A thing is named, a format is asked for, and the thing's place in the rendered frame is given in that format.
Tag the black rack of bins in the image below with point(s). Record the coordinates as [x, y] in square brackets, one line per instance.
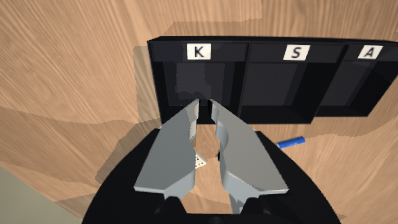
[283, 86]

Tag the white domino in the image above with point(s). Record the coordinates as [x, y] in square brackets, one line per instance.
[200, 161]

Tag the blue battery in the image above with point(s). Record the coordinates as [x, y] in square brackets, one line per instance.
[291, 142]

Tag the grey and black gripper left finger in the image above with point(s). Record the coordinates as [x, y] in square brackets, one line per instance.
[163, 164]

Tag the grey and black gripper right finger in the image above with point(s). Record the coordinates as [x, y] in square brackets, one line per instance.
[253, 166]

